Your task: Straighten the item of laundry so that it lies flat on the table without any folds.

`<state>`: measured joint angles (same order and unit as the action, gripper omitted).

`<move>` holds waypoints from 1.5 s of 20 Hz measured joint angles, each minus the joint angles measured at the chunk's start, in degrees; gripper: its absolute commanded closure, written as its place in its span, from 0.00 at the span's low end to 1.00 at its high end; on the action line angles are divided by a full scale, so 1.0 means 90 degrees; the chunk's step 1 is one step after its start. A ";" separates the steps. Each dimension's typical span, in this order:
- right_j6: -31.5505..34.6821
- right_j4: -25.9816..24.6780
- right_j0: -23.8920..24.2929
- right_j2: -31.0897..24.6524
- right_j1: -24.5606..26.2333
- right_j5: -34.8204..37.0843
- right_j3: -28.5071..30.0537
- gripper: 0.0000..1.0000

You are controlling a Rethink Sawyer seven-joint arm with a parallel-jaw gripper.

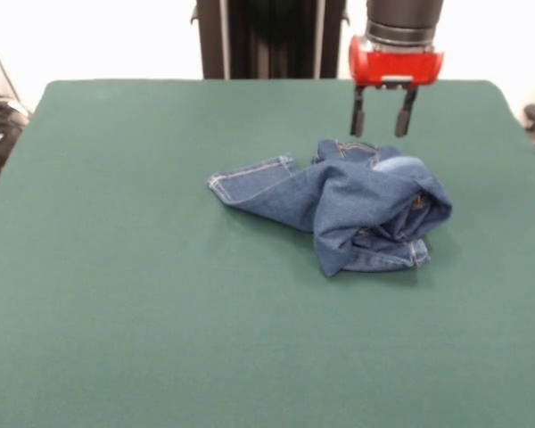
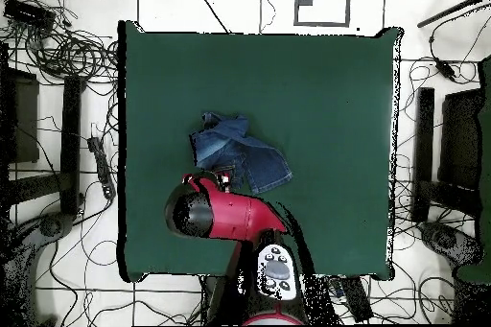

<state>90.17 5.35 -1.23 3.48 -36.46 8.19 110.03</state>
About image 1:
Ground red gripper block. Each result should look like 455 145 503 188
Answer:
348 35 446 138

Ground blue denim jeans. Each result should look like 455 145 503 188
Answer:
206 138 454 278

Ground dark green table cloth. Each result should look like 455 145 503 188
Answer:
0 78 535 428

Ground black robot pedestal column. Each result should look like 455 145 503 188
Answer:
191 0 352 80

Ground black bag with cables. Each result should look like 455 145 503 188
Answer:
0 64 31 185

